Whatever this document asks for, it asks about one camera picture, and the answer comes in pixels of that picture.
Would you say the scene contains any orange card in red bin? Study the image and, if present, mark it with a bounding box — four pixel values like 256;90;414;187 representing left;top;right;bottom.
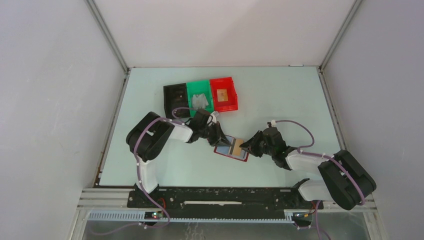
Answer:
216;89;228;102

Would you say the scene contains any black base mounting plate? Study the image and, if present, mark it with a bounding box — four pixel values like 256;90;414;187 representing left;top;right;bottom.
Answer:
127;186;324;220

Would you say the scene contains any orange tan credit card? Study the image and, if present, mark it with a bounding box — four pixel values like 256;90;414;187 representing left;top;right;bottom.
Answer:
229;138;244;157

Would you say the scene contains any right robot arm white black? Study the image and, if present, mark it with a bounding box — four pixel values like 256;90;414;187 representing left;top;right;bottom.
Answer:
240;126;377;211

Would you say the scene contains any red plastic bin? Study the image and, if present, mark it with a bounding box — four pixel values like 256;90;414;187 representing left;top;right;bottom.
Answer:
209;76;239;113

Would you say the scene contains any red leather card holder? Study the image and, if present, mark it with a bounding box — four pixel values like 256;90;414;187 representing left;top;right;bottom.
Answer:
213;147;249;162

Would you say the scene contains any aluminium frame rail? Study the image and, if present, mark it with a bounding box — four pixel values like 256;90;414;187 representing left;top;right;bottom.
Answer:
77;188;132;210

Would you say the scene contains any black plastic bin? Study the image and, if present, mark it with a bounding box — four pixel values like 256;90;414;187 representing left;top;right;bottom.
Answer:
163;83;190;119

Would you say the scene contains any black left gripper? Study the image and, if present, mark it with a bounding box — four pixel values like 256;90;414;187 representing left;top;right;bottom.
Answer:
199;122;232;148

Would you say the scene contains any green plastic bin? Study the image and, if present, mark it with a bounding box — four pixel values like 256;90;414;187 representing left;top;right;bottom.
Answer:
186;79;215;117

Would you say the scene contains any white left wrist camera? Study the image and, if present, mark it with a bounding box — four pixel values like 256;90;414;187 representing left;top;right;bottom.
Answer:
209;111;220;124

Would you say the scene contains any grey card in green bin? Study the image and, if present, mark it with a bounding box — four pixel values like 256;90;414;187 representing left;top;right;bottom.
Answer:
191;93;209;109

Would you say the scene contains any grey slotted cable duct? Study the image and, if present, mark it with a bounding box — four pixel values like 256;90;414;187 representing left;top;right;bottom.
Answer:
86;211;296;223

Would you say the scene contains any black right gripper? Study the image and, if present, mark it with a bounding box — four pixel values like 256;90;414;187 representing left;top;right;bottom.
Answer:
239;130;275;159

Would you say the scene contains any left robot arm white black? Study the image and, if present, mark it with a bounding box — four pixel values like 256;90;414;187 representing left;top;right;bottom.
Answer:
125;107;232;208

